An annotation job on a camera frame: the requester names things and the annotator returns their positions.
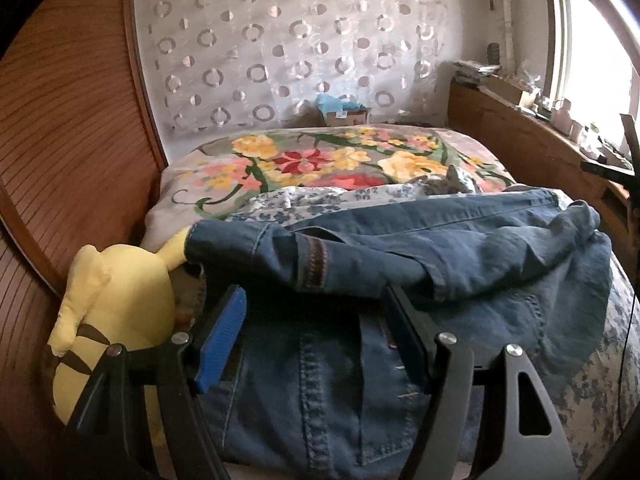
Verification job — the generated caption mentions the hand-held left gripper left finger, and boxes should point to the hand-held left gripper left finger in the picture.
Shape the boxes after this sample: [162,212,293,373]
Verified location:
[65,284,248,480]

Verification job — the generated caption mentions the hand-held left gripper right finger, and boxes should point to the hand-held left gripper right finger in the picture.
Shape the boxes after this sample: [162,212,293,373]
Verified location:
[385,285,581,480]

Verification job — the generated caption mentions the blue denim pants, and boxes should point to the blue denim pants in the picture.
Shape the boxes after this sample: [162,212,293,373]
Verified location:
[185,189,613,478]

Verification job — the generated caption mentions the yellow plush toy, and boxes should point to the yellow plush toy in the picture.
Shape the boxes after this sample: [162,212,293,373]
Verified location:
[47,225,193,426]

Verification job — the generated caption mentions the grey patterned cloth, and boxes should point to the grey patterned cloth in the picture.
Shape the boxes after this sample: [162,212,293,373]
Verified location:
[405,164,481,196]

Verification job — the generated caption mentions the blue flowered white sheet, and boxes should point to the blue flowered white sheet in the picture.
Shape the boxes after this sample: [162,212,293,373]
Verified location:
[227,182,640,476]

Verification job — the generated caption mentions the colourful flowered bedspread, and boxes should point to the colourful flowered bedspread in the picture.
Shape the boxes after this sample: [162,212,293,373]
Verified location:
[145,127,516,251]

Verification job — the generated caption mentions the brown wooden side shelf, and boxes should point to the brown wooden side shelf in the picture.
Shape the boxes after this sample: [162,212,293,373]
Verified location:
[447,80,640,281]

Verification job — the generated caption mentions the light blue cloth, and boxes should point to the light blue cloth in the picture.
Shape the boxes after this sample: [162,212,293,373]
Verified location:
[315,92,366,113]

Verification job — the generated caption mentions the wooden headboard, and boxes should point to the wooden headboard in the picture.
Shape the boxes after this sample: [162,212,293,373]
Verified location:
[0,0,168,480]

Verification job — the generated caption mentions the white curtain with circles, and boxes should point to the white curtain with circles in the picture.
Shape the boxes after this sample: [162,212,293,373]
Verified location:
[132,0,451,136]

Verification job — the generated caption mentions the bright window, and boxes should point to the bright window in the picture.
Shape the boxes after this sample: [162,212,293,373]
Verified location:
[547,0,640,156]

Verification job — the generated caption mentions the thin black cable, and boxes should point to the thin black cable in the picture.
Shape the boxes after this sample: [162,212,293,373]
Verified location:
[617,260,635,411]

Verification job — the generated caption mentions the white wall pipe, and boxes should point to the white wall pipe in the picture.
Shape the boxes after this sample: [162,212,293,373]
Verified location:
[502,10,516,76]

